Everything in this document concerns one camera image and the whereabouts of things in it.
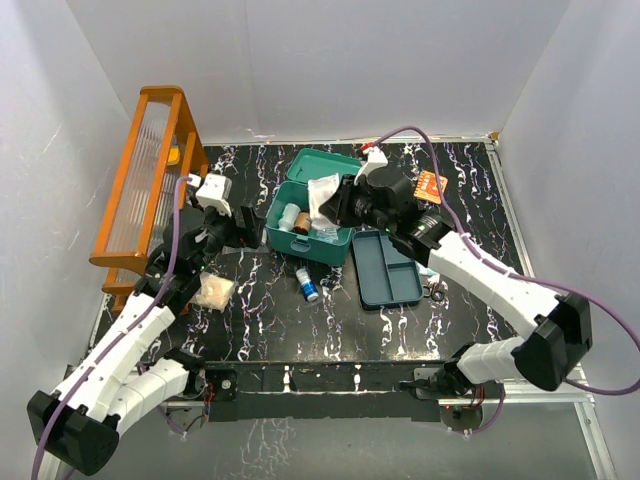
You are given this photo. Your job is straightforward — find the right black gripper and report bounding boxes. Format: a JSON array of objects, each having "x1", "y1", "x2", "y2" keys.
[{"x1": 320, "y1": 175, "x2": 394, "y2": 235}]

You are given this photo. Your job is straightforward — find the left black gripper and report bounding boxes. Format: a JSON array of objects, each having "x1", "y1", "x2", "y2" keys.
[{"x1": 192, "y1": 194, "x2": 265, "y2": 273}]

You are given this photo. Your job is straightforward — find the blue cotton swab packet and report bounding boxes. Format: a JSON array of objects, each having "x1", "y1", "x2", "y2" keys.
[{"x1": 313, "y1": 227, "x2": 341, "y2": 245}]

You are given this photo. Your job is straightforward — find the amber bottle orange label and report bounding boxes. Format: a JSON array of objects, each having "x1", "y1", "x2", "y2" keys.
[{"x1": 292, "y1": 211, "x2": 312, "y2": 236}]

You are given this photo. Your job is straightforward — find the white plastic medicine bottle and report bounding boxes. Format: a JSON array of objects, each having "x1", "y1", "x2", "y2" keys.
[{"x1": 278, "y1": 203, "x2": 300, "y2": 232}]

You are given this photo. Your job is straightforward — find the small white blue bottle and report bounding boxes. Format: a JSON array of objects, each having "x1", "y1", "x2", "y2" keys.
[{"x1": 295, "y1": 268, "x2": 319, "y2": 303}]

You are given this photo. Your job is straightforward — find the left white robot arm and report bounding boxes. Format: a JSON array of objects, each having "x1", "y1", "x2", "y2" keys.
[{"x1": 27, "y1": 205, "x2": 264, "y2": 478}]

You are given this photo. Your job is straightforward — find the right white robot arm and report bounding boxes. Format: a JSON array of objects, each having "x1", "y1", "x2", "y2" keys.
[{"x1": 311, "y1": 169, "x2": 592, "y2": 397}]

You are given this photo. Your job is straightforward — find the green medicine box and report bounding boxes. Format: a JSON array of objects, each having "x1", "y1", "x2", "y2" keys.
[{"x1": 266, "y1": 148, "x2": 361, "y2": 266}]

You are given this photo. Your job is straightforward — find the clear bag cotton balls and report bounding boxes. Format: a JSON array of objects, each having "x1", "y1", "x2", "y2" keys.
[{"x1": 191, "y1": 272, "x2": 236, "y2": 312}]

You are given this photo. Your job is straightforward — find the dark blue divided tray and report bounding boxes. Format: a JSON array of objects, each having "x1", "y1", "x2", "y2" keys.
[{"x1": 351, "y1": 230, "x2": 423, "y2": 310}]

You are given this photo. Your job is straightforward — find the orange patterned card packet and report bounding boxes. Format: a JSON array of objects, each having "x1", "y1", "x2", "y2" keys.
[{"x1": 413, "y1": 170, "x2": 448, "y2": 205}]

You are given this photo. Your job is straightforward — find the yellow item on rack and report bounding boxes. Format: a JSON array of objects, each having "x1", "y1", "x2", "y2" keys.
[{"x1": 167, "y1": 145, "x2": 181, "y2": 166}]

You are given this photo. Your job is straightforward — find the orange wooden rack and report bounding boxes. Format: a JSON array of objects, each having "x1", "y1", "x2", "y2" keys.
[{"x1": 89, "y1": 85, "x2": 208, "y2": 314}]

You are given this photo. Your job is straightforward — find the small scissors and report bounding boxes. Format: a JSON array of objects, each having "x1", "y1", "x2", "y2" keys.
[{"x1": 423, "y1": 281, "x2": 446, "y2": 302}]

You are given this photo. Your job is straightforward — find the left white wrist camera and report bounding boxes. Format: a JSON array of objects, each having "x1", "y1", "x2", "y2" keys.
[{"x1": 188, "y1": 173, "x2": 232, "y2": 217}]

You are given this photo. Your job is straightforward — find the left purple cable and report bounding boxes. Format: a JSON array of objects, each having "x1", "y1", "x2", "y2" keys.
[{"x1": 29, "y1": 174, "x2": 194, "y2": 480}]

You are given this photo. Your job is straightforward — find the purple cable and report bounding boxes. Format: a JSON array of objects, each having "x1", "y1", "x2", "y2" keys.
[
  {"x1": 372, "y1": 125, "x2": 640, "y2": 396},
  {"x1": 29, "y1": 174, "x2": 194, "y2": 480}
]

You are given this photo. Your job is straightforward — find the black front mounting rail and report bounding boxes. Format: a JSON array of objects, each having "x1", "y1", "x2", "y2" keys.
[{"x1": 199, "y1": 359, "x2": 506, "y2": 424}]

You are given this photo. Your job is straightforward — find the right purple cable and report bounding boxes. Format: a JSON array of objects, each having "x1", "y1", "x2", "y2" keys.
[{"x1": 372, "y1": 125, "x2": 640, "y2": 396}]

